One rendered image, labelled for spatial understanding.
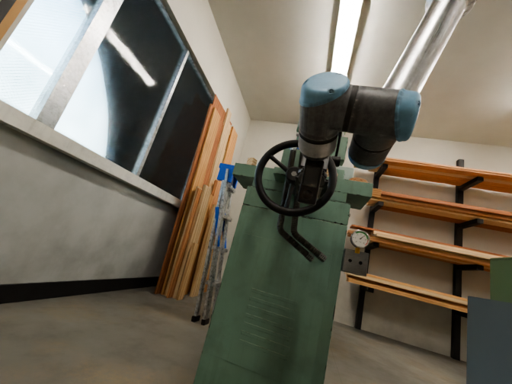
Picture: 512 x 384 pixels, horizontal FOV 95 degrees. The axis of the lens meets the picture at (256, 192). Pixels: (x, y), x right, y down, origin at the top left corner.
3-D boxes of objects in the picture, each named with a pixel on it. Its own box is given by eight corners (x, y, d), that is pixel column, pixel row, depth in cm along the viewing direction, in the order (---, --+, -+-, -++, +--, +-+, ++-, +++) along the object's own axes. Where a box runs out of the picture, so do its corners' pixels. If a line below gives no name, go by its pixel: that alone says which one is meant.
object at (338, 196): (251, 186, 105) (254, 177, 106) (260, 199, 124) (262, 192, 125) (345, 203, 94) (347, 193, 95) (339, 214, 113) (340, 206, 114)
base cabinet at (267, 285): (188, 390, 84) (240, 203, 103) (235, 344, 138) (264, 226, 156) (315, 449, 72) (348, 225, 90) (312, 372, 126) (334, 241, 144)
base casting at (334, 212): (241, 203, 103) (246, 184, 105) (264, 226, 156) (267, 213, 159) (348, 225, 91) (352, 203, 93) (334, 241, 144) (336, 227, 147)
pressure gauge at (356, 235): (349, 251, 82) (352, 228, 84) (347, 251, 86) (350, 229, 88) (368, 254, 80) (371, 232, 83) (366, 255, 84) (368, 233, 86)
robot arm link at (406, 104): (408, 118, 51) (348, 110, 55) (432, 78, 40) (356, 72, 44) (400, 156, 49) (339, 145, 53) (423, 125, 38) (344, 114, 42)
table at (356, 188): (224, 165, 100) (228, 152, 101) (242, 188, 128) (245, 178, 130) (379, 190, 83) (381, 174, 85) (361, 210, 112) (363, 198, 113)
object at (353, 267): (342, 270, 83) (345, 248, 85) (338, 270, 95) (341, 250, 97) (368, 276, 81) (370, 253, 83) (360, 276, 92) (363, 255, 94)
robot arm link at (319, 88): (349, 95, 41) (293, 89, 44) (337, 149, 50) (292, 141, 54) (357, 69, 46) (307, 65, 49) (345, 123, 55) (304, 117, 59)
